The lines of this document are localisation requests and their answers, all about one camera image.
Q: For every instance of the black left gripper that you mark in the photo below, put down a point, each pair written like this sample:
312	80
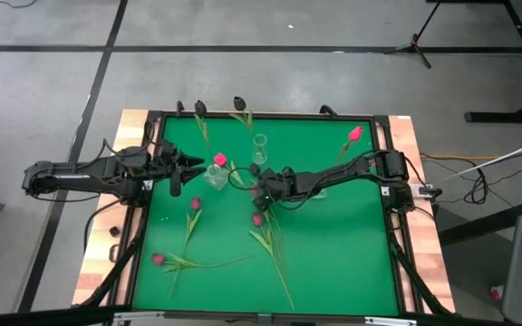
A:
166	165

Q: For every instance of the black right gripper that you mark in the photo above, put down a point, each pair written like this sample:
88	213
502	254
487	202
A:
277	185

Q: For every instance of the black artificial tulip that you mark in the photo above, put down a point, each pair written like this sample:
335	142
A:
239	103
254	169
200	108

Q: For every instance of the dark red artificial tulip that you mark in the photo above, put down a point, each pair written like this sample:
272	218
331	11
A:
257	219
196	203

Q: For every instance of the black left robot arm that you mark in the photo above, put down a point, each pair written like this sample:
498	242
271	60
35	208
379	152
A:
84	174

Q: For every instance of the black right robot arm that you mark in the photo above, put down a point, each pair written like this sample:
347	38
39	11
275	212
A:
347	172

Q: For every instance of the cut crystal glass vase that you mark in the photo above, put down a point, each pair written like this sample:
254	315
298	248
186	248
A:
215	177

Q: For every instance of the slim clear glass carafe vase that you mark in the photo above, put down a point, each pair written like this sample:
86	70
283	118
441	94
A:
259	154

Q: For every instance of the black table clamp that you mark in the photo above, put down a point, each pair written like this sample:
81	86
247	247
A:
179	108
328	110

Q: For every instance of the pink tulip lower left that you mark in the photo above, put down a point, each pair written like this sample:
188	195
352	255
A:
157	259

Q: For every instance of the small black knob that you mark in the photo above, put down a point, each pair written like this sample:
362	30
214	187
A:
114	231

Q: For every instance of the green table mat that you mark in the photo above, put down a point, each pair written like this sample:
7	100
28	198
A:
333	271

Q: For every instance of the white power adapter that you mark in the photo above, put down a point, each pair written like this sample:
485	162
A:
419	190

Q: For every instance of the black tripod stand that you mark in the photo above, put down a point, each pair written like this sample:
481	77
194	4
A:
414	45

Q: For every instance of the black floor bar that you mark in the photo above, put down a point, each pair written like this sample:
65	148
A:
483	223

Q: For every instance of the white rod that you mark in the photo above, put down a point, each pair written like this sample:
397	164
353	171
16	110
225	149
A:
505	157

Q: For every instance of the black desk foot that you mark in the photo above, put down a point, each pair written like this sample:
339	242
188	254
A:
505	117

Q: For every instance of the pink floor object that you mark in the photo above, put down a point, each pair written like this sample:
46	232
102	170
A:
496	293

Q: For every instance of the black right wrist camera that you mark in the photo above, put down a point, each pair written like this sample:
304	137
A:
288	172

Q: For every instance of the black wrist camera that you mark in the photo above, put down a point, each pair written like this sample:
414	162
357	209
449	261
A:
288	172
166	148

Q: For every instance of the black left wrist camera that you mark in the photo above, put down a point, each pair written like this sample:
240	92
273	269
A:
166	148

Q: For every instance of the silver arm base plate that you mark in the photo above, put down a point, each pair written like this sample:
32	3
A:
147	185
389	188

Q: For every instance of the silver frame bracket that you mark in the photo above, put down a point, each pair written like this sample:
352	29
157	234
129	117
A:
138	316
390	321

